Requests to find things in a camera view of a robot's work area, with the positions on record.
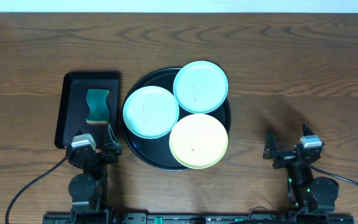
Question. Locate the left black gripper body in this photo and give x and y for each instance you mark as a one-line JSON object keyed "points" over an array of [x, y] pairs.
{"points": [[101, 155]]}

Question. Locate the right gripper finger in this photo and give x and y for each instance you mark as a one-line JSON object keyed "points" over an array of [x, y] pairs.
{"points": [[270, 149], [306, 130]]}

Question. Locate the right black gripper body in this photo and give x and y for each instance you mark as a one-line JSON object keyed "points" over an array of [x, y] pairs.
{"points": [[284, 159]]}

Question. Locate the green yellow sponge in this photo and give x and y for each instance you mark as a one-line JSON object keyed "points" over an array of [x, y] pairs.
{"points": [[98, 110]]}

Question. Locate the light green plate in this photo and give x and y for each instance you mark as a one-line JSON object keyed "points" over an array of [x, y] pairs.
{"points": [[200, 87], [150, 112]]}

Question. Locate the yellow plate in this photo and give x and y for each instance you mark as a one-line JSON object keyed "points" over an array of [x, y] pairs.
{"points": [[198, 141]]}

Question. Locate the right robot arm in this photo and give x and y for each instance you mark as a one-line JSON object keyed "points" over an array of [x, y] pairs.
{"points": [[314, 197]]}

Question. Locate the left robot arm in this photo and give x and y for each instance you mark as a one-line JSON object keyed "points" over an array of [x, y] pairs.
{"points": [[88, 189]]}

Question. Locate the rectangular black tray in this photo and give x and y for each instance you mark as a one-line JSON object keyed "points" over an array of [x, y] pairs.
{"points": [[74, 109]]}

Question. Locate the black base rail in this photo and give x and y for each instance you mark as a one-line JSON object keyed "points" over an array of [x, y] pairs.
{"points": [[142, 218]]}

